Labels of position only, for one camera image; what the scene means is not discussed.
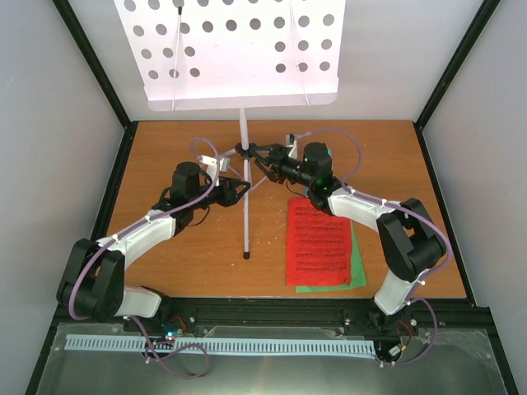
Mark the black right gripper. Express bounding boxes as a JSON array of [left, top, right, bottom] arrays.
[[250, 144, 314, 188]]

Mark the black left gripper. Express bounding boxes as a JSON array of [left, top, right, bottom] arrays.
[[189, 175, 250, 209]]

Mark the red sheet music page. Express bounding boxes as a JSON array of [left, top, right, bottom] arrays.
[[286, 197, 352, 287]]

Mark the white music stand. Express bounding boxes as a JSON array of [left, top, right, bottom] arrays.
[[113, 0, 347, 260]]

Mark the green sheet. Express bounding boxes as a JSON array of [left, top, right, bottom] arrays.
[[295, 225, 367, 293]]

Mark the blue metronome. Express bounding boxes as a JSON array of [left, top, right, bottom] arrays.
[[327, 147, 333, 165]]

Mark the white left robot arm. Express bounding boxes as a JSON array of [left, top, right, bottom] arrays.
[[57, 162, 250, 332]]

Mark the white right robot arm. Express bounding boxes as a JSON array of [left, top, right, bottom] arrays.
[[249, 142, 453, 323]]

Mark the small green led circuit board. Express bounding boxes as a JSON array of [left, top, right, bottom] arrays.
[[164, 328, 186, 342]]

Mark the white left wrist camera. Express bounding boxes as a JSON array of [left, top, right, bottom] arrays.
[[198, 156, 230, 180]]

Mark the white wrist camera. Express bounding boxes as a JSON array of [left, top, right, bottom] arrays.
[[285, 133, 303, 160], [198, 156, 230, 180]]

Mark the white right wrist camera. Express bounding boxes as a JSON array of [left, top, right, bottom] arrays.
[[285, 133, 303, 160]]

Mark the black aluminium front rail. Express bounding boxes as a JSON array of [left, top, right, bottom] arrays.
[[53, 295, 495, 351]]

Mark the light blue slotted cable duct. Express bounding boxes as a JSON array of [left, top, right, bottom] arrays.
[[63, 334, 375, 359]]

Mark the black right frame post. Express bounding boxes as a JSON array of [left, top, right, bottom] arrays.
[[414, 0, 502, 128]]

